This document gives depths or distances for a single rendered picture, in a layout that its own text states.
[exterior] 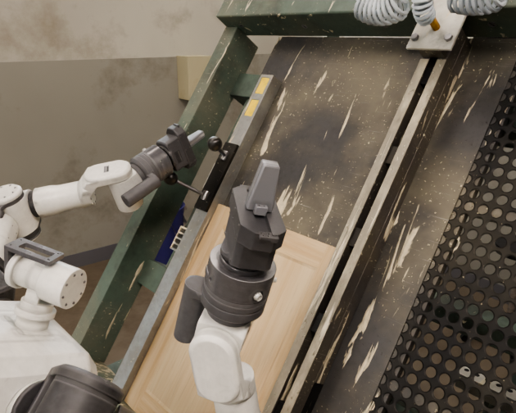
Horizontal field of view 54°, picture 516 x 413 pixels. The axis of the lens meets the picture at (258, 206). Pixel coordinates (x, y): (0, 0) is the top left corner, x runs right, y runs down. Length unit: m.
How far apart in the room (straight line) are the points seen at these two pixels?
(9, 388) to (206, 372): 0.27
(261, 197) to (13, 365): 0.42
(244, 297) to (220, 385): 0.14
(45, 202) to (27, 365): 0.56
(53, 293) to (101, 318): 0.75
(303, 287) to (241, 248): 0.54
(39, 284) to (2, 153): 3.12
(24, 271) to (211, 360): 0.35
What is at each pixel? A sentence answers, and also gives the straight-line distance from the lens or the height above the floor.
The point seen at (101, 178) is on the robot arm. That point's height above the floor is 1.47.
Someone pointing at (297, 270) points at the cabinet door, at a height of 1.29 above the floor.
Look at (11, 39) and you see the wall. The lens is 3.91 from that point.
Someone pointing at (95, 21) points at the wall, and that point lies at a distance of 4.08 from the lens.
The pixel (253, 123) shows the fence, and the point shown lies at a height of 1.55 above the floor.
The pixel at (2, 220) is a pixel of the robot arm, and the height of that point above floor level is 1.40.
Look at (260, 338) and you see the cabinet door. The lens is 1.15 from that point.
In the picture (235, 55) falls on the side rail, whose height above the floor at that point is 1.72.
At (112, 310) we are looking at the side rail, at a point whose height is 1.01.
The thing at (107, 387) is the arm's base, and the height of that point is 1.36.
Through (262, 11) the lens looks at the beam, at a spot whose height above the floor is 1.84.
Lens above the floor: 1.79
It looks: 19 degrees down
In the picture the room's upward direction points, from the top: straight up
